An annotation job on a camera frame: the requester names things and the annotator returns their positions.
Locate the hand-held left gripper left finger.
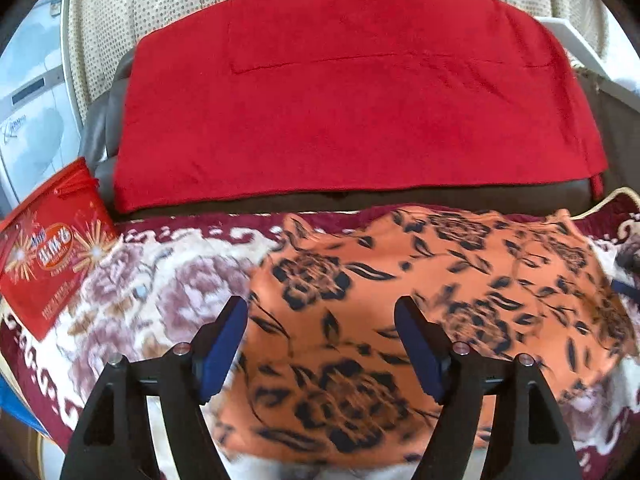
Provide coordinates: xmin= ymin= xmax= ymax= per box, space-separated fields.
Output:
xmin=60 ymin=296 xmax=249 ymax=480

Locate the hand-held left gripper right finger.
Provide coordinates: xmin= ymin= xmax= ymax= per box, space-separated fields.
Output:
xmin=394 ymin=296 xmax=583 ymax=480

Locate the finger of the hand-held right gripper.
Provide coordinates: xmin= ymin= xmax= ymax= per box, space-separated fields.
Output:
xmin=611 ymin=279 xmax=640 ymax=307

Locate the orange floral shirt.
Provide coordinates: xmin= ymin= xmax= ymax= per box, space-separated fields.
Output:
xmin=207 ymin=205 xmax=638 ymax=466

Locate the floral plush blanket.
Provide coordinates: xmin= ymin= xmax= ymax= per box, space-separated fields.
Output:
xmin=0 ymin=195 xmax=640 ymax=480

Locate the red gift box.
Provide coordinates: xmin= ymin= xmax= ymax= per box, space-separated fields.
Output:
xmin=0 ymin=156 xmax=120 ymax=342

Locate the white board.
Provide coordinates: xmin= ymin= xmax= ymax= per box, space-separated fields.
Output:
xmin=535 ymin=16 xmax=613 ymax=81

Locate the red cloth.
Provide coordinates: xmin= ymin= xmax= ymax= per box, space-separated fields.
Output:
xmin=112 ymin=0 xmax=609 ymax=213

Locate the white standing air conditioner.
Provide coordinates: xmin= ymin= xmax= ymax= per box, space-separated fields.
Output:
xmin=0 ymin=0 xmax=86 ymax=221

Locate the beige dotted curtain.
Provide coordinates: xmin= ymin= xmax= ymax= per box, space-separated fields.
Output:
xmin=67 ymin=0 xmax=608 ymax=121

